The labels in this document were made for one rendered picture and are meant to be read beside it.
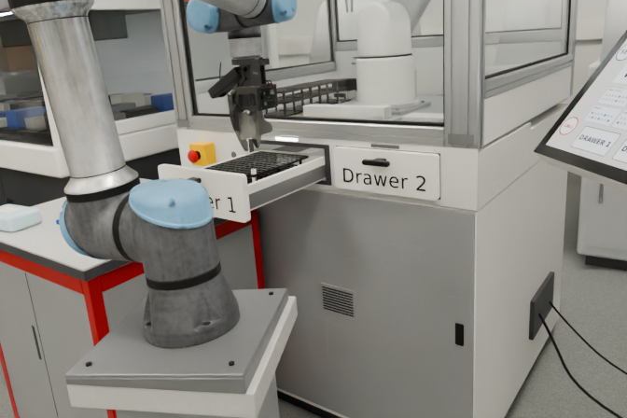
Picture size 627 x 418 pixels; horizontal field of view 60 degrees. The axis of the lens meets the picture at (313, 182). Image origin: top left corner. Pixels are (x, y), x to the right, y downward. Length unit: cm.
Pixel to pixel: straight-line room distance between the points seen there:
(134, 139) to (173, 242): 139
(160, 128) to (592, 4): 319
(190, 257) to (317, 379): 106
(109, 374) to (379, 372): 96
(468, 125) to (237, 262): 77
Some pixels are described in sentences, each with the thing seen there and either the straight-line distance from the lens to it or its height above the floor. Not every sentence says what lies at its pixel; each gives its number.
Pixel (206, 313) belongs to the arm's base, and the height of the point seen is 82.
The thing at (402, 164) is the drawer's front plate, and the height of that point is 90.
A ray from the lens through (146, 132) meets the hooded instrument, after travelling 221.
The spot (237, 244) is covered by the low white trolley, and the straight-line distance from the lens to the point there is 160.
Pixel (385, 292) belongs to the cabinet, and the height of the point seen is 54.
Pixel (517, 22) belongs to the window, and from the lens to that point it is 155.
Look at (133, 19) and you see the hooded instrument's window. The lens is 222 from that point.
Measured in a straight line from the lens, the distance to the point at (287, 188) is 135.
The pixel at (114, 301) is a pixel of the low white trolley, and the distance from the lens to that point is 137.
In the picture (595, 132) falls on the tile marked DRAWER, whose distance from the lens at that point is 109.
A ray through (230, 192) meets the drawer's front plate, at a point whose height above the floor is 89.
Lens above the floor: 122
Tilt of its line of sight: 15 degrees down
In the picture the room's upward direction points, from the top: 4 degrees counter-clockwise
